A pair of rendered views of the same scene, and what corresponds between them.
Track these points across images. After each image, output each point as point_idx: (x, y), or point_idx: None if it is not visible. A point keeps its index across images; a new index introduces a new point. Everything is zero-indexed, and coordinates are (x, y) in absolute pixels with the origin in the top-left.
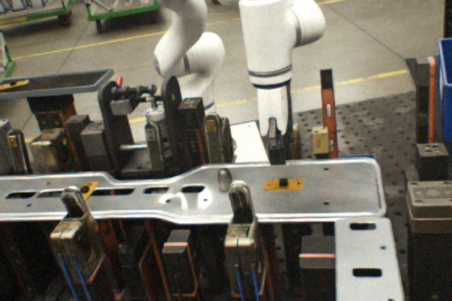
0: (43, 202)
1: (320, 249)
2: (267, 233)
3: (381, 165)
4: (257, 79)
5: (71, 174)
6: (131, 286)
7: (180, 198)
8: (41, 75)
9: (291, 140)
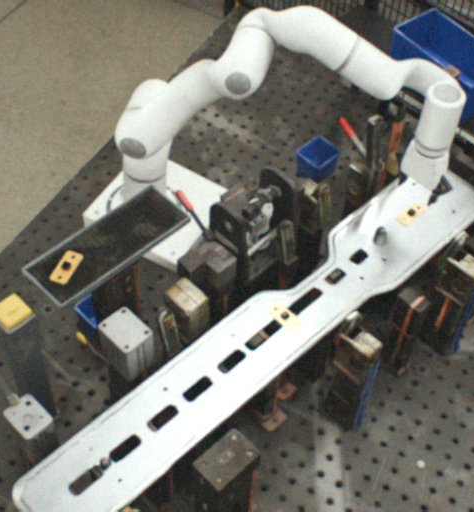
0: (270, 350)
1: None
2: None
3: (303, 139)
4: (440, 153)
5: (238, 314)
6: (318, 366)
7: (365, 269)
8: (73, 236)
9: (374, 173)
